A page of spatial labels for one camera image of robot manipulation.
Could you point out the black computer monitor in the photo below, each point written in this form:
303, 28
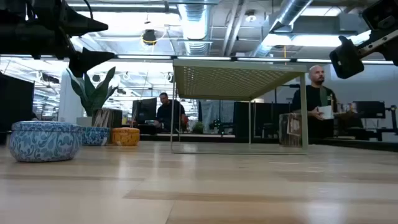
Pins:
143, 110
369, 109

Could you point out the silver round ventilation duct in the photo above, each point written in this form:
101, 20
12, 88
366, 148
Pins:
194, 21

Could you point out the orange patterned tin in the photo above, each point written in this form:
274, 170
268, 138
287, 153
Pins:
125, 137

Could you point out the LED strip light bar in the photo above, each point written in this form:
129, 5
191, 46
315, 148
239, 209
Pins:
143, 57

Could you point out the black round ceiling fixture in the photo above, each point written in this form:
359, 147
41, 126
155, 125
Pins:
149, 37

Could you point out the person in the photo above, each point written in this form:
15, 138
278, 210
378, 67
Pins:
314, 99
169, 112

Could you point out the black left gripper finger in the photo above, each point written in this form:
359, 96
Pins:
88, 60
84, 26

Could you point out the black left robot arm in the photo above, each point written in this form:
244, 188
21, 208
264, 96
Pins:
11, 37

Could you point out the silver slanted ventilation duct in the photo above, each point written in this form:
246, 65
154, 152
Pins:
293, 9

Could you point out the black aluminium table frame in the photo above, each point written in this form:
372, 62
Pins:
155, 137

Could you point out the snake plant in white pot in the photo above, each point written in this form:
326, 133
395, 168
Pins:
93, 96

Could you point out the light blue floral tin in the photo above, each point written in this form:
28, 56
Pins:
43, 143

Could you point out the black cabinet panels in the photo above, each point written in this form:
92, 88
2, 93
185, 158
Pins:
242, 119

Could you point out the white column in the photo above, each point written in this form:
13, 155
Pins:
66, 102

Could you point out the black partition panel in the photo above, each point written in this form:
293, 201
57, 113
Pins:
15, 105

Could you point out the dark blue floral tin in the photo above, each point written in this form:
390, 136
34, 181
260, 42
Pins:
94, 137

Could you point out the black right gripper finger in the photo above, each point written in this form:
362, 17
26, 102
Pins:
346, 59
382, 14

